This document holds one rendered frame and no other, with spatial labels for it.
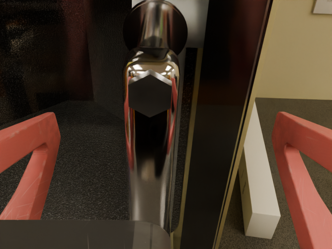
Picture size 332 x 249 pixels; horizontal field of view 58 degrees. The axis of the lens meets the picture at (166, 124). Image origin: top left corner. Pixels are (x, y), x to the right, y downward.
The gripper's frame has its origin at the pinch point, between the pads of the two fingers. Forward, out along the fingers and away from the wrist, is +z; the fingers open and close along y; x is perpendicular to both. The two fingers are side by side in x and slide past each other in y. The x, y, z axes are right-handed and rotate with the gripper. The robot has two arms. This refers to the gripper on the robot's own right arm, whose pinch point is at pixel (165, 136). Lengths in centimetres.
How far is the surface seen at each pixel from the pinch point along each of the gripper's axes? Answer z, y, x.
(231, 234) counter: 10.9, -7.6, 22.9
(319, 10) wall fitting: 46, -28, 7
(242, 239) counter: 10.3, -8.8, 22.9
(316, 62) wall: 47, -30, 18
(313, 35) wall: 47, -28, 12
